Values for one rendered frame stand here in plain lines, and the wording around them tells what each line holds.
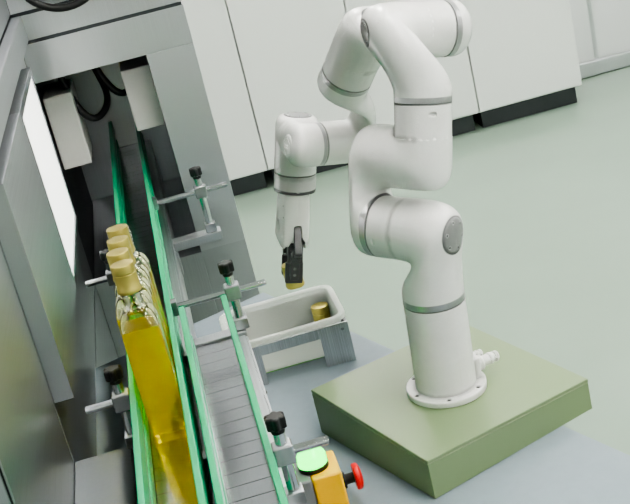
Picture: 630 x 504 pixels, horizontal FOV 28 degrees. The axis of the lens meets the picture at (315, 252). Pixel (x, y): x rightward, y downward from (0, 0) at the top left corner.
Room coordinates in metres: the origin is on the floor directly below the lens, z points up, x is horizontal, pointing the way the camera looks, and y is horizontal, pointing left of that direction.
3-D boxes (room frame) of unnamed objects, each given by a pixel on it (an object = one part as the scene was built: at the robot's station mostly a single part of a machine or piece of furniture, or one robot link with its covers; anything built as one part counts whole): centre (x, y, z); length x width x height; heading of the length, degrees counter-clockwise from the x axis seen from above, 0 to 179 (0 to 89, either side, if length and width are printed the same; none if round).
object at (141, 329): (1.70, 0.27, 0.99); 0.06 x 0.06 x 0.21; 5
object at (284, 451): (1.43, 0.08, 0.94); 0.07 x 0.04 x 0.13; 95
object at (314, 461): (1.60, 0.08, 0.84); 0.05 x 0.05 x 0.03
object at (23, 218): (2.13, 0.45, 1.15); 0.90 x 0.03 x 0.34; 5
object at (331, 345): (2.14, 0.12, 0.79); 0.27 x 0.17 x 0.08; 95
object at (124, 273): (1.70, 0.27, 1.14); 0.04 x 0.04 x 0.04
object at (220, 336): (2.02, 0.20, 0.85); 0.09 x 0.04 x 0.07; 95
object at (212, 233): (2.66, 0.24, 0.90); 0.17 x 0.05 x 0.23; 95
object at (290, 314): (2.14, 0.09, 0.80); 0.22 x 0.17 x 0.09; 95
